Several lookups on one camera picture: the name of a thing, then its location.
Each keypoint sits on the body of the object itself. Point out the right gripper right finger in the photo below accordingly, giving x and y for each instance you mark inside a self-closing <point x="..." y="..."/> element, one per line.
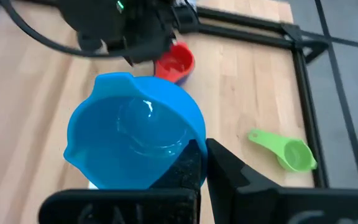
<point x="228" y="186"/>

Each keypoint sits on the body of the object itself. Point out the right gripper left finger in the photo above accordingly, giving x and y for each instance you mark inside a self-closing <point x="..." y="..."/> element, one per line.
<point x="185" y="174"/>

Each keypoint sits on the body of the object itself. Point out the red measuring cup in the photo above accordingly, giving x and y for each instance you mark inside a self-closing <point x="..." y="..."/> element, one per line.
<point x="174" y="63"/>

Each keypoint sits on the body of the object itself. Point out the indigo measuring cup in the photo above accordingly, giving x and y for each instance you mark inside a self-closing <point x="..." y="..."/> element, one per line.
<point x="182" y="81"/>

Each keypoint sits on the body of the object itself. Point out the green measuring cup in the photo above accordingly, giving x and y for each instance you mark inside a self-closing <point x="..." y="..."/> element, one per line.
<point x="294" y="154"/>

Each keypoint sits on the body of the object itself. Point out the light blue measuring cup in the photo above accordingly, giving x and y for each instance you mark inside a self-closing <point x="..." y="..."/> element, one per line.
<point x="120" y="140"/>

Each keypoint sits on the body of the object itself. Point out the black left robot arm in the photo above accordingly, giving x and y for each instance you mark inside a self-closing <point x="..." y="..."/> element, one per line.
<point x="89" y="18"/>

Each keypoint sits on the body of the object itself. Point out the black aluminium table frame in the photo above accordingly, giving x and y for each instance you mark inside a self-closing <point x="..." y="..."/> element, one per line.
<point x="310" y="124"/>

